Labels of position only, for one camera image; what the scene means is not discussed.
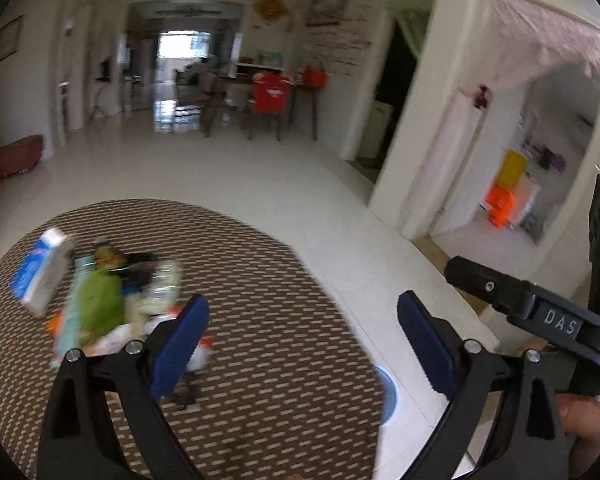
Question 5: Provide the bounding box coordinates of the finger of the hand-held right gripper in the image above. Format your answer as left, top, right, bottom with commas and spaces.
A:
444, 255, 537, 317

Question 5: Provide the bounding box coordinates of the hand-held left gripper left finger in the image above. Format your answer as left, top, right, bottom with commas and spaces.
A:
36, 292, 211, 480

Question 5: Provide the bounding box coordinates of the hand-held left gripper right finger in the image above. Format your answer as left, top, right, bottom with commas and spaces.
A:
397, 290, 581, 480

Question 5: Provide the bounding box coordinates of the white and red wrapper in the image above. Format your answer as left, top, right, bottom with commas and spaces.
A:
87, 307, 213, 373

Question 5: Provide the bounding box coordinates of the clear white snack packet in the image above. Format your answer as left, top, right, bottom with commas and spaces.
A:
142, 260, 183, 313

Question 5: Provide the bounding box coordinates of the black snack packet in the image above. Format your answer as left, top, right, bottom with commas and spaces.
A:
122, 252, 165, 282

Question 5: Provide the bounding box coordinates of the green snack packet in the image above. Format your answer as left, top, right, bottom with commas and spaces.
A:
54, 255, 127, 361

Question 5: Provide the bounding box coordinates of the yellow snack packet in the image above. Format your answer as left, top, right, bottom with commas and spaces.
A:
92, 239, 128, 271

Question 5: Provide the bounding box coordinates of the blue and white carton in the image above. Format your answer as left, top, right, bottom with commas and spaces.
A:
9, 227, 77, 318

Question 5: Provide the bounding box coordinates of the person's right hand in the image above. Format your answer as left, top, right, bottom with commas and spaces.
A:
555, 391, 600, 457

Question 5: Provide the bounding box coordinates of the blue round object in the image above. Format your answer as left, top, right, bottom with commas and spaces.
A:
372, 364, 398, 428

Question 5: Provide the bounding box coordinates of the orange box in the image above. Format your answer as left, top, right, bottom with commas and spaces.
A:
485, 185, 519, 231

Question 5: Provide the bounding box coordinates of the yellow box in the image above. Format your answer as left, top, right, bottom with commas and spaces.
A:
496, 150, 524, 191

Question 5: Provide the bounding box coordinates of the purple item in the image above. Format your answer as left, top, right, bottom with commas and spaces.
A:
527, 142, 566, 173

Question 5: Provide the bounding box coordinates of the white cabinet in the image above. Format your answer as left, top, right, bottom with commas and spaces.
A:
357, 100, 395, 166

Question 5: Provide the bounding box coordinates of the wooden chair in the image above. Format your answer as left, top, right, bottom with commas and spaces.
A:
247, 74, 294, 142
200, 72, 247, 138

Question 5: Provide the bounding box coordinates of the red skateboard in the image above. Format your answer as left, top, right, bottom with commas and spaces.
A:
0, 134, 46, 190

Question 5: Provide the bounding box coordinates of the pink lace curtain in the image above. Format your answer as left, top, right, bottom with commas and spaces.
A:
482, 0, 600, 77

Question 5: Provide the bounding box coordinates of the wooden dining table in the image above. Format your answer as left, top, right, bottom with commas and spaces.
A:
205, 62, 321, 142

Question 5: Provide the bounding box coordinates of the tripod stand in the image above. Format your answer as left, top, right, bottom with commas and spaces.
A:
87, 59, 115, 122

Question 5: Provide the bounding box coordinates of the green curtain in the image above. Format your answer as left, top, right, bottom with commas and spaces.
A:
395, 10, 431, 57

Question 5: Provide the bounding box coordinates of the red shirt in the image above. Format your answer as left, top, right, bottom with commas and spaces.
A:
252, 74, 294, 113

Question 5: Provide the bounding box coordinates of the red basket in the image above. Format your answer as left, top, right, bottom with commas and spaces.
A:
302, 64, 330, 89

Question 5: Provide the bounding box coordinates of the framed picture with wide frame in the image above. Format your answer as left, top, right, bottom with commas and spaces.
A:
306, 0, 352, 27

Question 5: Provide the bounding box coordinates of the yellow diamond wall decoration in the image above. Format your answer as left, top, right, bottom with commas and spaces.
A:
253, 0, 288, 23

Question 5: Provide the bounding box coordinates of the framed picture with thin frame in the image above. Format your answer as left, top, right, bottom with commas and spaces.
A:
0, 15, 25, 65

